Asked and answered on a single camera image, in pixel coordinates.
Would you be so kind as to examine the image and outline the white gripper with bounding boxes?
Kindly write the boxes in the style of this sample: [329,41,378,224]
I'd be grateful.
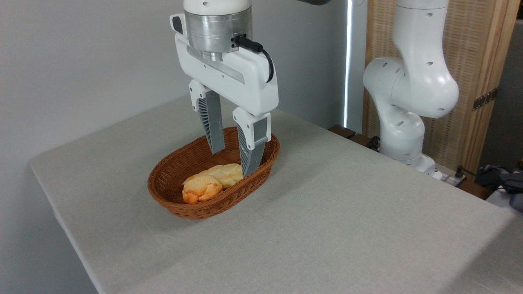
[170,13,279,178]

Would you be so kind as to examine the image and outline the round orange bread roll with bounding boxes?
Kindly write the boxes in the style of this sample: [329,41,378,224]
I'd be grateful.
[182,174,224,204]

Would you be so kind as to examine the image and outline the long pale braided bread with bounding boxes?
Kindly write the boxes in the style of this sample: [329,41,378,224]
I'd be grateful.
[183,163,244,189]

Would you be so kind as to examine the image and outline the brown wicker basket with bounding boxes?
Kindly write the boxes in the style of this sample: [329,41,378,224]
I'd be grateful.
[147,125,281,221]

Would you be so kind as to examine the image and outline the grey tablecloth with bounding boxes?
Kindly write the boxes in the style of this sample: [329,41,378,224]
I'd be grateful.
[29,95,523,294]

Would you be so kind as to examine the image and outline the metal screen hinge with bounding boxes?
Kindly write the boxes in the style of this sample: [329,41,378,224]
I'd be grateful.
[472,87,499,112]

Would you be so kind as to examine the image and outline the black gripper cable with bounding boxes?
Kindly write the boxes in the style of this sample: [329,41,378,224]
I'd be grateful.
[233,34,275,84]

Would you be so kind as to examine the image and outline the black cable bundle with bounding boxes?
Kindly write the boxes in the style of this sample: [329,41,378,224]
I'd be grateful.
[455,164,523,195]

